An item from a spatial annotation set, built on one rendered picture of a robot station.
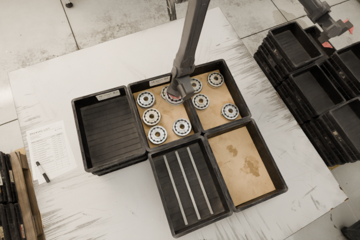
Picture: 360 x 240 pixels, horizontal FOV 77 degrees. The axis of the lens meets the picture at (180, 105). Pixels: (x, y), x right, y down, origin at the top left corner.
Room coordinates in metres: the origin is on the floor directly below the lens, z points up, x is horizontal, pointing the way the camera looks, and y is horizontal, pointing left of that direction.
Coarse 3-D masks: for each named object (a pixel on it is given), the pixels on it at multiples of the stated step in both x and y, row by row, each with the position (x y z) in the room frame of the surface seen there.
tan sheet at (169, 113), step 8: (152, 88) 0.60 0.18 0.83; (160, 88) 0.61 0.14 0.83; (136, 96) 0.53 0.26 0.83; (160, 96) 0.55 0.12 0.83; (160, 104) 0.50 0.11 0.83; (168, 104) 0.51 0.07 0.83; (160, 112) 0.45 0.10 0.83; (168, 112) 0.46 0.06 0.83; (176, 112) 0.47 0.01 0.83; (184, 112) 0.48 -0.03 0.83; (168, 120) 0.42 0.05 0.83; (144, 128) 0.35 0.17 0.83; (168, 128) 0.37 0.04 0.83; (168, 136) 0.33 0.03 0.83; (176, 136) 0.34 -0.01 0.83; (152, 144) 0.27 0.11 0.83
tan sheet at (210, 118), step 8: (208, 72) 0.78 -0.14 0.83; (200, 80) 0.72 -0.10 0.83; (216, 80) 0.74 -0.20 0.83; (208, 88) 0.67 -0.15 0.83; (224, 88) 0.69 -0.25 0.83; (192, 96) 0.60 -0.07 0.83; (208, 96) 0.62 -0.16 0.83; (216, 96) 0.63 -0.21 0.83; (224, 96) 0.64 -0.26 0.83; (216, 104) 0.57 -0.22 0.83; (200, 112) 0.50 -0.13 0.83; (208, 112) 0.51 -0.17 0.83; (216, 112) 0.52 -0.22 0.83; (200, 120) 0.46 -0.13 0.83; (208, 120) 0.47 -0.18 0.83; (216, 120) 0.48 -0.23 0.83; (224, 120) 0.49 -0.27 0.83; (208, 128) 0.42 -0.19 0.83
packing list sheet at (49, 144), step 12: (36, 132) 0.23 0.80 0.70; (48, 132) 0.24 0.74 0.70; (60, 132) 0.26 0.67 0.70; (36, 144) 0.16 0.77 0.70; (48, 144) 0.18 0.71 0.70; (60, 144) 0.19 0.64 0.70; (36, 156) 0.10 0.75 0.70; (48, 156) 0.11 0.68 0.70; (60, 156) 0.12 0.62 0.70; (72, 156) 0.14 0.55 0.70; (36, 168) 0.04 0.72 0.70; (48, 168) 0.05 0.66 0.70; (60, 168) 0.06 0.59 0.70; (72, 168) 0.07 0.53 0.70
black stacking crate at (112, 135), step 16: (80, 112) 0.36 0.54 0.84; (96, 112) 0.38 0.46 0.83; (112, 112) 0.40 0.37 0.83; (128, 112) 0.42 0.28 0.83; (80, 128) 0.26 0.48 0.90; (96, 128) 0.29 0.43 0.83; (112, 128) 0.31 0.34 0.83; (128, 128) 0.33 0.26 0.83; (96, 144) 0.21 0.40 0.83; (112, 144) 0.22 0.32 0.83; (128, 144) 0.24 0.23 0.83; (96, 160) 0.13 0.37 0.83; (112, 160) 0.14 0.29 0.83; (128, 160) 0.15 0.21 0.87
